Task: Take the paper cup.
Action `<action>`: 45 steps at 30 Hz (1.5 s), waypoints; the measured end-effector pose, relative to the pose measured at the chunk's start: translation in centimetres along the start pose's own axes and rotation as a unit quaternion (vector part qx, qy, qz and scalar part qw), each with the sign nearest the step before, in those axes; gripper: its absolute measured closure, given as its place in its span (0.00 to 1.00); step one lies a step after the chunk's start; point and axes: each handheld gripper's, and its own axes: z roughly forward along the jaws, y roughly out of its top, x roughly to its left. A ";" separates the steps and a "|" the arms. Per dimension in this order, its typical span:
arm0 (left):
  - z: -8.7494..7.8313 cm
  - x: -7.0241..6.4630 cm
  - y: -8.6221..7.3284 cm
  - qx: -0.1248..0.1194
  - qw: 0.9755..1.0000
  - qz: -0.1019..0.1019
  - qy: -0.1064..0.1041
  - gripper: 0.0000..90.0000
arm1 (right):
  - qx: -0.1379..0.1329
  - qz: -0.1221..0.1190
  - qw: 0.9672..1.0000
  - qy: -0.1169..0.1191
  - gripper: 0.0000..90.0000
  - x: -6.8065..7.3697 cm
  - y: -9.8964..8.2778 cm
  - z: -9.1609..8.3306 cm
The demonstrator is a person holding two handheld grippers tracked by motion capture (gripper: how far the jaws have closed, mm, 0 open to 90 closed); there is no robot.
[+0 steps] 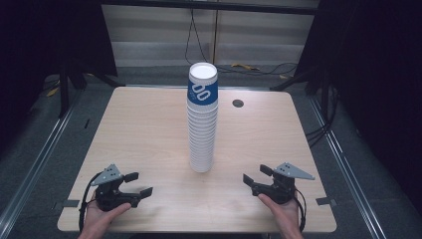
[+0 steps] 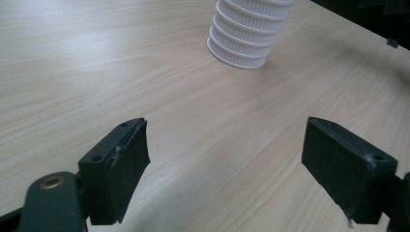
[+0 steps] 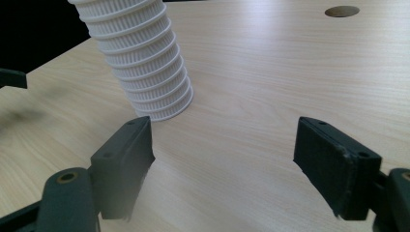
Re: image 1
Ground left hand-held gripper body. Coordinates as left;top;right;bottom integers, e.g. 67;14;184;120
90;163;141;212

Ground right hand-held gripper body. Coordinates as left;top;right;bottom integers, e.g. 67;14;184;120
251;161;317;205

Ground stack of white paper cups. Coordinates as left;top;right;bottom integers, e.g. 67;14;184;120
186;62;220;173

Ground person's right hand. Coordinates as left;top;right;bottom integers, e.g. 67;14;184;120
257;193;304;239

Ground person's left hand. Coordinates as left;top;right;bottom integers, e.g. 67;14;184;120
78;199;132;239

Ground black stand leg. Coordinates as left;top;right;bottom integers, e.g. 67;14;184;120
58;61;124;120
269;68;332;101

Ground yellow floor scrap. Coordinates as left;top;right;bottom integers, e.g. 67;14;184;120
231;62;261;72

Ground black curtain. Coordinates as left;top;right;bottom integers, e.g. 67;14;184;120
294;0;422;215
0;0;118;152

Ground black crossbar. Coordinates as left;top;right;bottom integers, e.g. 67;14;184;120
100;0;320;16

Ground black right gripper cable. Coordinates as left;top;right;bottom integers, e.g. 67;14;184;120
293;188;308;233

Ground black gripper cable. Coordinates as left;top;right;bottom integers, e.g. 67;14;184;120
293;188;308;233
78;171;104;233

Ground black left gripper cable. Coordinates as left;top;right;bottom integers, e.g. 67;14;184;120
78;171;104;233

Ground black cable bundle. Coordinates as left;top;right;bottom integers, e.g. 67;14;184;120
305;84;340;148

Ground metal floor rail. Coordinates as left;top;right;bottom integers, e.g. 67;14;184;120
307;95;389;239
0;89;85;235

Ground black floor cables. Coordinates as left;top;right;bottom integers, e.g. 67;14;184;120
215;62;299;78

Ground hanging black cable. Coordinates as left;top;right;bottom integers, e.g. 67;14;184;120
184;8;213;67

